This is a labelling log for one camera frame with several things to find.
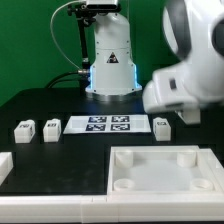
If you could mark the white square table top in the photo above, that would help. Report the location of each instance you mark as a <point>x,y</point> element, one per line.
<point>162,169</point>

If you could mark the white left fence piece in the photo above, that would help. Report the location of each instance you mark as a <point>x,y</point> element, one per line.
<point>6,165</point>

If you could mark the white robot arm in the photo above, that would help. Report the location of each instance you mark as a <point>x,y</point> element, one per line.
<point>194,31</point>

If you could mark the grey camera on pole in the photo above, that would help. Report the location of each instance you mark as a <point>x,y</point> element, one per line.
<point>103,5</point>

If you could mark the black camera pole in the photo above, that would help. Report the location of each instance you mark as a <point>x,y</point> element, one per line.
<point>84,19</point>

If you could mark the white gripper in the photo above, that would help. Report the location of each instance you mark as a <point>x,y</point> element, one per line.
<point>185,89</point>

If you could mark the white front fence rail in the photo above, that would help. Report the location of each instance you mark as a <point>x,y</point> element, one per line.
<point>101,209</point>

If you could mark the white marker sheet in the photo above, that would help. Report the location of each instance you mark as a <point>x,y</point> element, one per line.
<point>108,124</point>

